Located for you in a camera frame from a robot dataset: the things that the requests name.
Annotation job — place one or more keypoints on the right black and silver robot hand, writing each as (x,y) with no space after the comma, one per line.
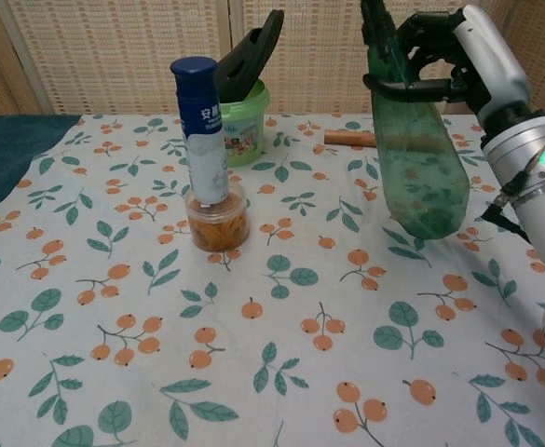
(491,70)

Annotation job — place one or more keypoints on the green plastic spray bottle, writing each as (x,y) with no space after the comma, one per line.
(416,177)

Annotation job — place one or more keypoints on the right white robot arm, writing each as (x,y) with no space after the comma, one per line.
(533,219)

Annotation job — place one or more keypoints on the blue white spray can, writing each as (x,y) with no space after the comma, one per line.
(202,139)

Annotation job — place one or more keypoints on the floral leaf and fruit tablecloth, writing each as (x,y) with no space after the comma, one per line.
(272,326)

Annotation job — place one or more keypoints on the wooden rolling stick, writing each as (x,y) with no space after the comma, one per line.
(346,138)

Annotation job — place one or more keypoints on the light green plastic bucket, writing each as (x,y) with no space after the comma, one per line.
(246,139)

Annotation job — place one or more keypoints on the clear jar of rubber bands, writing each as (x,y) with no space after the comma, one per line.
(216,228)

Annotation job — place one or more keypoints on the blue covered table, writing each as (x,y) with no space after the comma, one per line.
(2,153)

